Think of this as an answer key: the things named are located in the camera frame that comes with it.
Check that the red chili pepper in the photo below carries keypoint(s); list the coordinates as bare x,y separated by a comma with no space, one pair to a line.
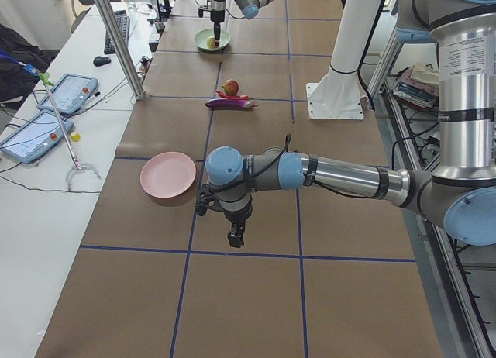
222,94

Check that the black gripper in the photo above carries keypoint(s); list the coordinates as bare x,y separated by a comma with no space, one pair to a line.
217,17
236,216

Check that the aluminium frame post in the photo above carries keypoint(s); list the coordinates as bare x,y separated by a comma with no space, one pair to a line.
106,12

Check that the blue teach pendant far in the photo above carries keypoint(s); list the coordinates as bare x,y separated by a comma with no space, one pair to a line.
72,91

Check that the stack of books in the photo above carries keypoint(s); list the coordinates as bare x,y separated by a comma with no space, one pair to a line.
418,85

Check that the purple eggplant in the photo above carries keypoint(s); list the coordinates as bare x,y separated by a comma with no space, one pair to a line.
230,104

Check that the red yellow pomegranate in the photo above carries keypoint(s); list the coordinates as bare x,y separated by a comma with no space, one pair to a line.
230,87

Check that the black computer mouse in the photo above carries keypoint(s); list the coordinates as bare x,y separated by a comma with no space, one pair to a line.
100,61

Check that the blue teach pendant near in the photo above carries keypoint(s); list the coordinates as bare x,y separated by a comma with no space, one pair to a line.
32,140

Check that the yellow cap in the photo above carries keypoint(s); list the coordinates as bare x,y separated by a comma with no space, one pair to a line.
75,136

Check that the green pink peach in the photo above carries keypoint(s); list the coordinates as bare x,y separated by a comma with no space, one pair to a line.
210,42

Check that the blue teach pendant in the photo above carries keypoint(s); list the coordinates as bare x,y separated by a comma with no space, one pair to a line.
32,140
72,91

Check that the pink plate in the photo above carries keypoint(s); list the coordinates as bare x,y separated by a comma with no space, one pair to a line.
168,175

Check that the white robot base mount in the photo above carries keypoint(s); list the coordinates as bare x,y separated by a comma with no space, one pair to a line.
337,95

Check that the green plate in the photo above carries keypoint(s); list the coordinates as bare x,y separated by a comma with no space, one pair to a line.
201,37

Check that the reacher grabber tool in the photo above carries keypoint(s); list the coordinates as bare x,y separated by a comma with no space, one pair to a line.
78,166

